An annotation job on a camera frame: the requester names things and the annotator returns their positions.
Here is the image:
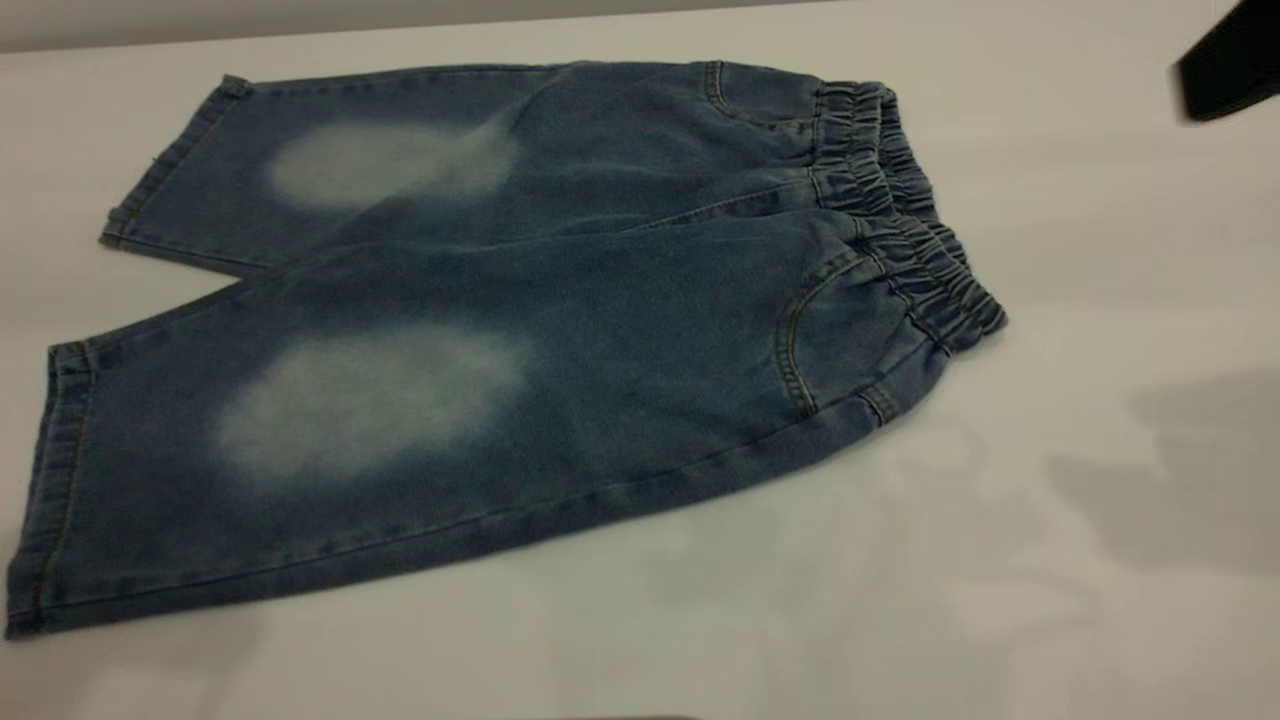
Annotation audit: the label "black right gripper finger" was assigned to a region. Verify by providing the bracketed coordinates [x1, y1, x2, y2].
[1174, 0, 1280, 124]

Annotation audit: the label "blue denim pants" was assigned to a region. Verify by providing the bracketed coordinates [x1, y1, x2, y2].
[5, 60, 1009, 641]

